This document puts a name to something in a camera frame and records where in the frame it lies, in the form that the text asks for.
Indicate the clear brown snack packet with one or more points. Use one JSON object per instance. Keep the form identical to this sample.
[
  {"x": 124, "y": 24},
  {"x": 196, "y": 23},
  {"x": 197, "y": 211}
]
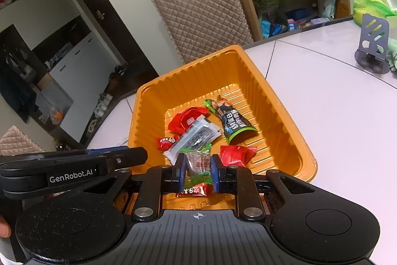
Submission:
[{"x": 198, "y": 164}]

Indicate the dark red shiny snack packet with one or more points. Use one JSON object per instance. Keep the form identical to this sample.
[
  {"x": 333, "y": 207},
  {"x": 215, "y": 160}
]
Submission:
[{"x": 192, "y": 190}]

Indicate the small red snack packet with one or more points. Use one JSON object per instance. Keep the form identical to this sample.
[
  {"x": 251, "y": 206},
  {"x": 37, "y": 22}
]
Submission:
[{"x": 165, "y": 143}]

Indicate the white plastic bag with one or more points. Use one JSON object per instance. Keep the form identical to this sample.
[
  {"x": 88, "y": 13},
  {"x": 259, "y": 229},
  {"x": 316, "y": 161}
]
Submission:
[{"x": 327, "y": 1}]

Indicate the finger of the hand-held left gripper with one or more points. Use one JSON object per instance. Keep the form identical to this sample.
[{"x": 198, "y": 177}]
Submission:
[{"x": 130, "y": 157}]

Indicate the clear black striped snack packet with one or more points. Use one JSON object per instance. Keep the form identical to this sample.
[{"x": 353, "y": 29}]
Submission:
[{"x": 195, "y": 137}]

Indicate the dark green snack packet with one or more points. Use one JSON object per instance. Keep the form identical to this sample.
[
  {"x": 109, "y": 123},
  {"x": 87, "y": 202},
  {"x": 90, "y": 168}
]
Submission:
[{"x": 232, "y": 123}]

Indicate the large red snack packet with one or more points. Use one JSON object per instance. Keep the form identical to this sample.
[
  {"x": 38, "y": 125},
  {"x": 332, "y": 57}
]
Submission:
[{"x": 183, "y": 119}]

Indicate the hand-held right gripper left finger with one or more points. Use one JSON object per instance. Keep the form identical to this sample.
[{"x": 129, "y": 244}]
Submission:
[{"x": 181, "y": 172}]

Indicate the quilted chair cushion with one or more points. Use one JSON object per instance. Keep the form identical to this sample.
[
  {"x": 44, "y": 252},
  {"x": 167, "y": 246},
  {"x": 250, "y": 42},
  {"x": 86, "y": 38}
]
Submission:
[{"x": 15, "y": 140}]

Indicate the red pillow snack packet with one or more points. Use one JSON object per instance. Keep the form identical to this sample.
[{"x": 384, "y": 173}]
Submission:
[{"x": 237, "y": 154}]

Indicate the orange plastic tray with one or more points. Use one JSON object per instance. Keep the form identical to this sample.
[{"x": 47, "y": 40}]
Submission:
[{"x": 273, "y": 116}]

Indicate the quilted beige chair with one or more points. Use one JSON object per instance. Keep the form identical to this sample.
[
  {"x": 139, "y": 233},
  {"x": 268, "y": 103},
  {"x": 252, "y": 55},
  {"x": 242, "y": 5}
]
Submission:
[{"x": 198, "y": 13}]

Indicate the white cabinet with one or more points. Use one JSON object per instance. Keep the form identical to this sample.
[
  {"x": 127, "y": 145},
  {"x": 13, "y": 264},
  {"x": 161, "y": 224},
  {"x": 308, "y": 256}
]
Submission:
[{"x": 80, "y": 66}]

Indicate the person's left hand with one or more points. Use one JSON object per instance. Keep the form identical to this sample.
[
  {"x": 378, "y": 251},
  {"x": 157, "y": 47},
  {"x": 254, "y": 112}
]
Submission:
[{"x": 3, "y": 227}]

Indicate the grey phone stand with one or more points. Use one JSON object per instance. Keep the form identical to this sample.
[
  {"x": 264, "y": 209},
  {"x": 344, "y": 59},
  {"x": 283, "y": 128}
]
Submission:
[{"x": 370, "y": 35}]

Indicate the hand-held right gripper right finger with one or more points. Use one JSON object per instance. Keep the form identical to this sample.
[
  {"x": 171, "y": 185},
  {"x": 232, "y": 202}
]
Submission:
[{"x": 216, "y": 173}]

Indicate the green cloth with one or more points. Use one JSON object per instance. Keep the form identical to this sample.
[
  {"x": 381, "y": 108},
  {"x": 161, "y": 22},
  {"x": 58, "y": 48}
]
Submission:
[{"x": 392, "y": 50}]

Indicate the green tissue pack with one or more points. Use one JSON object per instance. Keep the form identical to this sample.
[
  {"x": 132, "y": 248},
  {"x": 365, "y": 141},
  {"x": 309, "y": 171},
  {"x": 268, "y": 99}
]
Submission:
[{"x": 372, "y": 4}]

